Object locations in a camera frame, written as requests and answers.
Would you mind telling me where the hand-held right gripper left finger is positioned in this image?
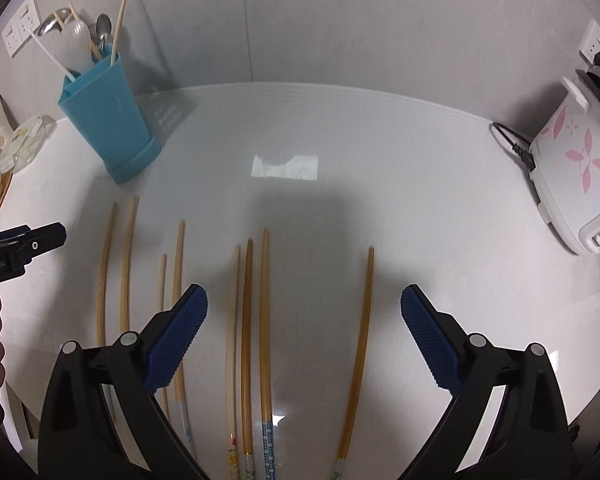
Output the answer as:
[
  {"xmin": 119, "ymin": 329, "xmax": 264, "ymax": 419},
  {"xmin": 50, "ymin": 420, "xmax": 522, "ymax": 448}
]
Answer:
[{"xmin": 37, "ymin": 284, "xmax": 209, "ymax": 480}]

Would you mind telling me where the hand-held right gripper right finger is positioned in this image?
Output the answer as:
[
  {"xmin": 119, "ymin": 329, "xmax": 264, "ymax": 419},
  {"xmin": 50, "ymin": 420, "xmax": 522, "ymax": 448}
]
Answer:
[{"xmin": 400, "ymin": 284, "xmax": 571, "ymax": 480}]

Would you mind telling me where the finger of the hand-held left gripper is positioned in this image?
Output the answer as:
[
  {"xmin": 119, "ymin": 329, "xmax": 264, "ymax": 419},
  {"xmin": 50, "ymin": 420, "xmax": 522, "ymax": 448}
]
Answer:
[
  {"xmin": 10, "ymin": 222, "xmax": 67, "ymax": 263},
  {"xmin": 0, "ymin": 226, "xmax": 31, "ymax": 246}
]

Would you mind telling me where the wooden chopstick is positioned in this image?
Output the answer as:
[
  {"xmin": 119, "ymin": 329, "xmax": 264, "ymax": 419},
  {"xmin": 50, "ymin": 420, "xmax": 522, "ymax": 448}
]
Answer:
[
  {"xmin": 96, "ymin": 202, "xmax": 117, "ymax": 347},
  {"xmin": 120, "ymin": 195, "xmax": 140, "ymax": 333},
  {"xmin": 259, "ymin": 228, "xmax": 277, "ymax": 480},
  {"xmin": 172, "ymin": 219, "xmax": 197, "ymax": 460},
  {"xmin": 225, "ymin": 245, "xmax": 242, "ymax": 480},
  {"xmin": 332, "ymin": 246, "xmax": 376, "ymax": 480},
  {"xmin": 241, "ymin": 239, "xmax": 257, "ymax": 480}
]

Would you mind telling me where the blue plastic utensil holder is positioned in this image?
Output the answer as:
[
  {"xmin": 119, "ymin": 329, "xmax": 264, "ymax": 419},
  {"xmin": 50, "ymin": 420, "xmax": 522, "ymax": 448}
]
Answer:
[{"xmin": 57, "ymin": 44, "xmax": 162, "ymax": 184}]

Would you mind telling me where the white plastic stick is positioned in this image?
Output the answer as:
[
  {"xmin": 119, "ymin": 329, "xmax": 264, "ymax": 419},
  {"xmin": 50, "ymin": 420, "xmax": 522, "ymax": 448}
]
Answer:
[{"xmin": 28, "ymin": 26, "xmax": 76, "ymax": 81}]

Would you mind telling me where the white rice paddle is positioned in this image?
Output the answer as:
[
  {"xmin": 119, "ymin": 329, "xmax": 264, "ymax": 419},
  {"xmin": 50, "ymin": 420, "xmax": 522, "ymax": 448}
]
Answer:
[{"xmin": 55, "ymin": 17, "xmax": 92, "ymax": 73}]

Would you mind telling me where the metal spoon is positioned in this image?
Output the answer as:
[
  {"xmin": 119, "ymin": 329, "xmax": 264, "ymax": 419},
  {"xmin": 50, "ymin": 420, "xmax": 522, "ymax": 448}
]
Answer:
[
  {"xmin": 96, "ymin": 15, "xmax": 113, "ymax": 56},
  {"xmin": 36, "ymin": 14, "xmax": 66, "ymax": 36}
]

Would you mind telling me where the white floral rice cooker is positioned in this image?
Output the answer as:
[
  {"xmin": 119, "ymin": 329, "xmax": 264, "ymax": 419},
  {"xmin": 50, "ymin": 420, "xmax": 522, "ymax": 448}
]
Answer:
[{"xmin": 527, "ymin": 67, "xmax": 600, "ymax": 257}]

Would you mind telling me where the black power cable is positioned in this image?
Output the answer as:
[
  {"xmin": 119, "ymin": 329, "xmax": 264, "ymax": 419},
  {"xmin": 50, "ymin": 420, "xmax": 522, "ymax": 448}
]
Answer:
[{"xmin": 490, "ymin": 122, "xmax": 535, "ymax": 170}]

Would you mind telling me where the white wall socket with plug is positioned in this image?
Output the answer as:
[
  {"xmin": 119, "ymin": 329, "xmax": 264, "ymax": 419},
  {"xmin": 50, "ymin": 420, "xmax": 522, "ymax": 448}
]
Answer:
[{"xmin": 577, "ymin": 19, "xmax": 600, "ymax": 73}]

